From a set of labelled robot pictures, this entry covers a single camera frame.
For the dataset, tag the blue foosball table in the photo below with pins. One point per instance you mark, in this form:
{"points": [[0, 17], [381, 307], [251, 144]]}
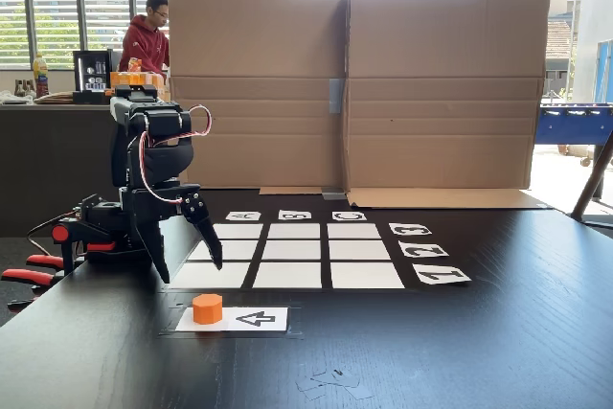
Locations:
{"points": [[574, 126]]}

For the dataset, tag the round orange token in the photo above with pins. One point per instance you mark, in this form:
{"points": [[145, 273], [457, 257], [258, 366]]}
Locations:
{"points": [[207, 309]]}

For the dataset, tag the large brown cardboard box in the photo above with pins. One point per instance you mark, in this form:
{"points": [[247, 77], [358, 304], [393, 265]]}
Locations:
{"points": [[254, 45], [445, 45]]}

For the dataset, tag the orange carton pack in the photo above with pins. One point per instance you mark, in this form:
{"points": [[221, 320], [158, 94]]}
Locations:
{"points": [[134, 78]]}

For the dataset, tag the yellow drink bottle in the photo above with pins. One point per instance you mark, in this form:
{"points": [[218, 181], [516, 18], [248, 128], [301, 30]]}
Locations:
{"points": [[40, 74]]}

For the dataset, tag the slanted metal table leg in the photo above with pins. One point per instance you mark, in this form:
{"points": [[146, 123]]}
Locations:
{"points": [[591, 179]]}

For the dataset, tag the paper label number 2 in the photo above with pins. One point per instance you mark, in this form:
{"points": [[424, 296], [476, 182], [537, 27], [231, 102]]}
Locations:
{"points": [[438, 251]]}

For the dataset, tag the paper label number 1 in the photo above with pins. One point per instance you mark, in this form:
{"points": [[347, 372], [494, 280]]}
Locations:
{"points": [[460, 279]]}

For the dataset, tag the clear tape scrap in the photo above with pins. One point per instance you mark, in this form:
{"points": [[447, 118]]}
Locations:
{"points": [[340, 380]]}

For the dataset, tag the paper label number 3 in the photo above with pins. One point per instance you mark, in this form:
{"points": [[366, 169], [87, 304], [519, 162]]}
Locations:
{"points": [[421, 233]]}

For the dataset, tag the black display case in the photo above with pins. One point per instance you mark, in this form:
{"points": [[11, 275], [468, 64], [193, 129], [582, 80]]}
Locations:
{"points": [[91, 93]]}

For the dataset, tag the paper label letter B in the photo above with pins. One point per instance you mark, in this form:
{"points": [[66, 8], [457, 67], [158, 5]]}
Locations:
{"points": [[283, 216]]}

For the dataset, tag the white arrow paper sheet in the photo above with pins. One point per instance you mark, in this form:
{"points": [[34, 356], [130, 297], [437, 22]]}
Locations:
{"points": [[278, 320]]}

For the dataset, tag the dark counter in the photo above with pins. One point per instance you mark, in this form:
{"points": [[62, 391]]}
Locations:
{"points": [[48, 155]]}

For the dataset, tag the red black table clamp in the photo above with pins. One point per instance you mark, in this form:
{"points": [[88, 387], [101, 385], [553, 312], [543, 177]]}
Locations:
{"points": [[29, 277]]}

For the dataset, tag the paper label letter A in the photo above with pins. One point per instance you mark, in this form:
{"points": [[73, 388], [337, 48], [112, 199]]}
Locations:
{"points": [[232, 217]]}

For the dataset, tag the white paper grid square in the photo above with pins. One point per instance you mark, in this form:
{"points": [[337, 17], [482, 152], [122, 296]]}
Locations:
{"points": [[294, 231], [239, 231], [359, 250], [366, 276], [354, 231], [211, 279], [292, 250], [239, 250], [287, 276]]}

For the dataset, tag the paper label letter C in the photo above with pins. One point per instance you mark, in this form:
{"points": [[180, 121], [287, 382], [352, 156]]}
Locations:
{"points": [[359, 217]]}

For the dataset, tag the person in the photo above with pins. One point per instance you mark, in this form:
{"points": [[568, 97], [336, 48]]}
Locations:
{"points": [[143, 45]]}

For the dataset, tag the grey duct tape strip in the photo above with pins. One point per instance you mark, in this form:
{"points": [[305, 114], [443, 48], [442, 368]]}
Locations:
{"points": [[336, 95], [334, 195]]}

